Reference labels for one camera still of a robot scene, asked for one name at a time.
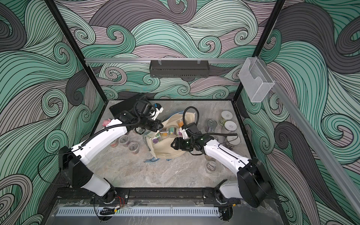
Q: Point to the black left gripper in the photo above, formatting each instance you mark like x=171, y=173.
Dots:
x=156, y=127

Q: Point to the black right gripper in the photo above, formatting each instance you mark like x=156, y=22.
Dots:
x=179, y=144

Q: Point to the clear plastic seed jar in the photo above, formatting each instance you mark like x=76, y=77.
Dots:
x=133, y=148

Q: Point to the clear red label jar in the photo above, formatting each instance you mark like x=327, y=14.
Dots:
x=211, y=166

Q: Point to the beige canvas tote bag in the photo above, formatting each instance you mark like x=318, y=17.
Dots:
x=163, y=150

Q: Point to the red label seed jar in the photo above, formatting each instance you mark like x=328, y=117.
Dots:
x=114, y=143

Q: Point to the green label seed jar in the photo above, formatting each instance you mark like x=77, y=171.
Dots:
x=224, y=117

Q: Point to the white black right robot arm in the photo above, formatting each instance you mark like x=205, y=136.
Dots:
x=253, y=182

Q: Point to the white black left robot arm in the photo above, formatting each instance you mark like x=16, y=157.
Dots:
x=73, y=161

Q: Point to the purple eggplant label jar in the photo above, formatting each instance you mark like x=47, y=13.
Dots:
x=157, y=138

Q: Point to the orange label small jar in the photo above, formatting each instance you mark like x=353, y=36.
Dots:
x=180, y=123

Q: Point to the black hard case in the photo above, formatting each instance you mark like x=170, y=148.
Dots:
x=130, y=105

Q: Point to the pink small toy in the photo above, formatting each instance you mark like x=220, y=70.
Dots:
x=106, y=122

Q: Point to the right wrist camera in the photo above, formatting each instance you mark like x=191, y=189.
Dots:
x=184, y=134

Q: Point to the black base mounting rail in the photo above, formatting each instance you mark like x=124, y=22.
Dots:
x=206, y=195

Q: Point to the black perforated wall shelf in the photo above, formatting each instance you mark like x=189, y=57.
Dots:
x=179, y=69

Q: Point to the clear acrylic wall box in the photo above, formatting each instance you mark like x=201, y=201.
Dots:
x=256, y=79

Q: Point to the aluminium wall rail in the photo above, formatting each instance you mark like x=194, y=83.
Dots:
x=148, y=60

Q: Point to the white slotted cable duct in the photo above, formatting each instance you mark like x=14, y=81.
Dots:
x=139, y=211

